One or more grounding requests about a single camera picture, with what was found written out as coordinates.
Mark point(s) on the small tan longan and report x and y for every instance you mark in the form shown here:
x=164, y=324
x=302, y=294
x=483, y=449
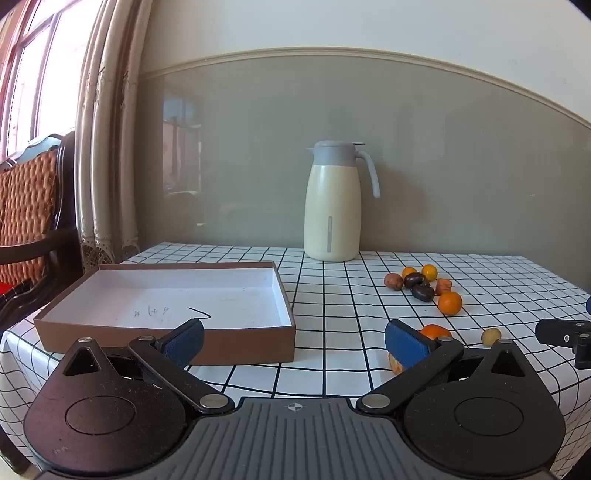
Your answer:
x=491, y=337

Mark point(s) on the checked white tablecloth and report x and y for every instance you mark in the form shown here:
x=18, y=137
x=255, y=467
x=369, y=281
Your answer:
x=323, y=323

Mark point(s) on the brown cardboard box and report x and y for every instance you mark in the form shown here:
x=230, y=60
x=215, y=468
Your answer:
x=161, y=295

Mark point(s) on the window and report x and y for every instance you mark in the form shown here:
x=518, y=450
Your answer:
x=41, y=69

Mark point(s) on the red bag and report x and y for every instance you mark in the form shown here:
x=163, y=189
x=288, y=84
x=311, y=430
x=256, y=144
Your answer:
x=5, y=288

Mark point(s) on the orange kumquat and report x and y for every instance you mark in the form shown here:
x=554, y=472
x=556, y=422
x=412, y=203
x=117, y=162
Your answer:
x=408, y=271
x=430, y=272

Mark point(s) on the wooden sofa with orange cushions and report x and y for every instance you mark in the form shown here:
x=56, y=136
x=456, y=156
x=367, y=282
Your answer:
x=27, y=198

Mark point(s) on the cream thermos jug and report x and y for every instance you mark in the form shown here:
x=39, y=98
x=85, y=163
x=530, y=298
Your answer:
x=330, y=212

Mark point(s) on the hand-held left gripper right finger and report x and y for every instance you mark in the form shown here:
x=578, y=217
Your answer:
x=406, y=345

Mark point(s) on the round carrot slice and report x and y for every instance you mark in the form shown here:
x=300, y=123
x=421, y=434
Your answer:
x=444, y=286

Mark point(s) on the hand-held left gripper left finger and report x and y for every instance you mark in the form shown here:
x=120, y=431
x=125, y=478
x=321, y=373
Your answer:
x=184, y=345

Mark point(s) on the beige lace curtain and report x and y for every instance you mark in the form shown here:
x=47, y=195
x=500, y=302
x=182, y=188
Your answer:
x=111, y=138

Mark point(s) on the dark water chestnut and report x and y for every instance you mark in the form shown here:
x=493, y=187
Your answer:
x=414, y=279
x=422, y=293

